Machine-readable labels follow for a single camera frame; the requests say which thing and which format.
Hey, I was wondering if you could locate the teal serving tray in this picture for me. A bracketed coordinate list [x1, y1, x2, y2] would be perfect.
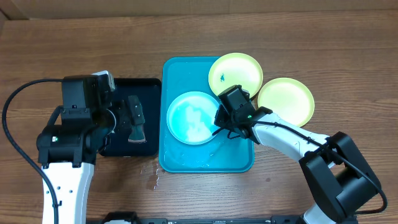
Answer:
[159, 57, 254, 173]

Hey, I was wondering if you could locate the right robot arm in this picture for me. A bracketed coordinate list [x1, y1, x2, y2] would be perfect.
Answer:
[215, 103, 388, 223]

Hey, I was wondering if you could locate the yellow plate with stain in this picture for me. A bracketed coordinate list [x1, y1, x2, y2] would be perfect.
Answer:
[208, 53, 263, 98]

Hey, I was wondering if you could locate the green scrubbing sponge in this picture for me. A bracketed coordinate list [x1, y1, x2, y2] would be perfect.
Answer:
[128, 124, 146, 144]

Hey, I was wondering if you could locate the black mounting rail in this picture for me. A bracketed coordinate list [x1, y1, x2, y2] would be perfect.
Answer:
[86, 212, 305, 224]

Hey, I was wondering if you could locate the white plate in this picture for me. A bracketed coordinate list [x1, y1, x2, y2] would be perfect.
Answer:
[167, 91, 220, 145]

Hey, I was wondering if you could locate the black tray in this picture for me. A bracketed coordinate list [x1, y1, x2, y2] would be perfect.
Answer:
[99, 78, 162, 157]

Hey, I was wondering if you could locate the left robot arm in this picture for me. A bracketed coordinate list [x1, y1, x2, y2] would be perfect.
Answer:
[36, 94, 145, 223]

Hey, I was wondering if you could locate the yellow plate cleaned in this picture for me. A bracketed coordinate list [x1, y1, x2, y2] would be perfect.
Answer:
[257, 77, 315, 127]

